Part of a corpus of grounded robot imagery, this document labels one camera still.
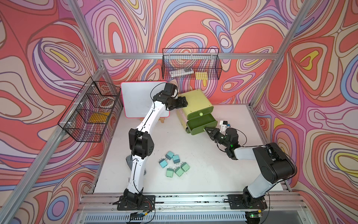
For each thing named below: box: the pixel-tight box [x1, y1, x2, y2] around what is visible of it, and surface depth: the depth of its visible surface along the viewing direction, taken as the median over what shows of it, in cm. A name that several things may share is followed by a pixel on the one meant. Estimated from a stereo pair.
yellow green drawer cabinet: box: [177, 89, 219, 136], surface depth 93 cm
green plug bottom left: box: [165, 168, 174, 178], surface depth 84 cm
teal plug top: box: [165, 150, 175, 161], surface depth 91 cm
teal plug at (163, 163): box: [158, 158, 168, 169], surface depth 88 cm
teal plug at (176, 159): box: [172, 154, 181, 164], surface depth 90 cm
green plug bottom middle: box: [174, 166, 185, 178], surface depth 84 cm
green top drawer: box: [186, 105, 214, 120], surface depth 91 cm
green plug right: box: [180, 161, 190, 173], surface depth 87 cm
